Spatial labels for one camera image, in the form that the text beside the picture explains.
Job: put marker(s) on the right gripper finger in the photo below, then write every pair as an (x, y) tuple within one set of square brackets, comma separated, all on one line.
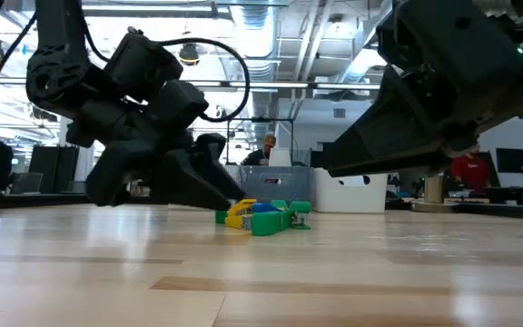
[(393, 136), (402, 167)]

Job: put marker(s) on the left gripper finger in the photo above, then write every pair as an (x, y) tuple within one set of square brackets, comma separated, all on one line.
[(216, 154), (189, 186)]

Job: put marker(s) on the green mini stapler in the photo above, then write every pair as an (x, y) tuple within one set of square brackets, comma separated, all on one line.
[(221, 217), (266, 223), (280, 204), (301, 207)]

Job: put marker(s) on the yellow mini stapler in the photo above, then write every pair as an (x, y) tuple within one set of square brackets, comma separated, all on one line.
[(236, 221)]

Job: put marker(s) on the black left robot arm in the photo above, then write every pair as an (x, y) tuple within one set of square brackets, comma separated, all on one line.
[(57, 77)]

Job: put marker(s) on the white mushroom lamp brass base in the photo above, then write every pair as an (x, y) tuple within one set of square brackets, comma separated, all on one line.
[(434, 191)]

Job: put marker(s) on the white round column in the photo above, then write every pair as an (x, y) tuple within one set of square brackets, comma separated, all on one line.
[(82, 156)]

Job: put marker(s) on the white laptop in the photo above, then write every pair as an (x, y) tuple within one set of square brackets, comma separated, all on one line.
[(280, 158)]

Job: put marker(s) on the black cabinet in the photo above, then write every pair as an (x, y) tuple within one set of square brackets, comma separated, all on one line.
[(48, 168)]

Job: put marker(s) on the wide black monitor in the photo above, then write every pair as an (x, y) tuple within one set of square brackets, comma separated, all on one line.
[(318, 154)]

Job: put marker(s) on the grey translucent plastic bin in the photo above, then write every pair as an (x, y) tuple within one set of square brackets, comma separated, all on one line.
[(284, 191)]

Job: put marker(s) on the black hanging ceiling fixture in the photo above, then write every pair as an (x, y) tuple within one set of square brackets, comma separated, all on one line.
[(189, 53)]

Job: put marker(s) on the dark desk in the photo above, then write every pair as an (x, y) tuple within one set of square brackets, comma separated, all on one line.
[(516, 190)]

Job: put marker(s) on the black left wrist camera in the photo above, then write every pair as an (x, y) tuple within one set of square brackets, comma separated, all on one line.
[(180, 106)]

